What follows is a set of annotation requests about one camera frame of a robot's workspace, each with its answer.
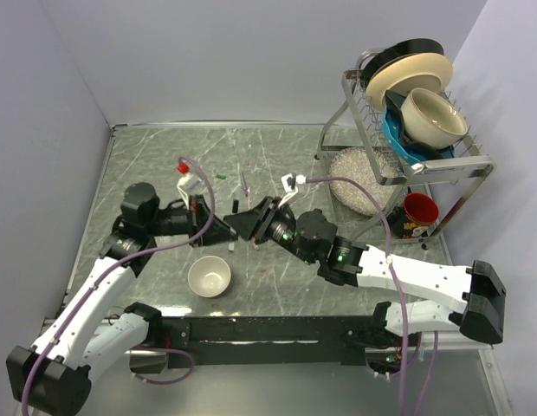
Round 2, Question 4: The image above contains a blue dish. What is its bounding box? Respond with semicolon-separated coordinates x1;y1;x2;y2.
382;90;454;166

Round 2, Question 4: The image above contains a red cup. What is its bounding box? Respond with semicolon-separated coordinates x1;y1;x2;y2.
403;192;440;225

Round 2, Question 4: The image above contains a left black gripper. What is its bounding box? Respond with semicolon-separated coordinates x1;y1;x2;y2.
145;192;236;246

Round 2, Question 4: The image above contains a black base bar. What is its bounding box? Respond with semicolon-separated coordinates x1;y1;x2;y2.
141;315;401;366

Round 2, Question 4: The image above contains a black plate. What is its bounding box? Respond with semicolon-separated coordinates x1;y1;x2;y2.
363;38;444;84

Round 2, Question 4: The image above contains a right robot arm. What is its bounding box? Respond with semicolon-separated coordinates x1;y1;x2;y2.
224;197;507;345

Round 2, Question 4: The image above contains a white ceramic bowl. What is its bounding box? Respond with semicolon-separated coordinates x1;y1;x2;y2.
187;256;231;298

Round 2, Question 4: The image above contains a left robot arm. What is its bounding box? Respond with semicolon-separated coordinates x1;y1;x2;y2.
6;182;237;415

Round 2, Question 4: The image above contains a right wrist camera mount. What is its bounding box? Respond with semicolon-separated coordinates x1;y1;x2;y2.
278;173;307;208

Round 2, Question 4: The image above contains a clear textured glass plate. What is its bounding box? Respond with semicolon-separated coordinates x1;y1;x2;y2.
328;147;395;217

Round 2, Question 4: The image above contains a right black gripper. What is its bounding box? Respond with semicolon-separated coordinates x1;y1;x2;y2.
221;198;316;266

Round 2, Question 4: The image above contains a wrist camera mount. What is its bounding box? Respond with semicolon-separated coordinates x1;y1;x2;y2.
278;173;307;208
177;162;201;207

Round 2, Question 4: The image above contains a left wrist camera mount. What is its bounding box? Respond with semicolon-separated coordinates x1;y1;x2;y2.
177;162;201;207

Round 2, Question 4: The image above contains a cream bowl on rack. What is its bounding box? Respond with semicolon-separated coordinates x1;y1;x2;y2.
400;88;469;149

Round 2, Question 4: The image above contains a metal dish rack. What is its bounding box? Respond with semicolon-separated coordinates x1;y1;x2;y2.
314;49;495;256

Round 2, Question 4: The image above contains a cream plate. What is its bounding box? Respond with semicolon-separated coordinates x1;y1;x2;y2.
365;53;454;112

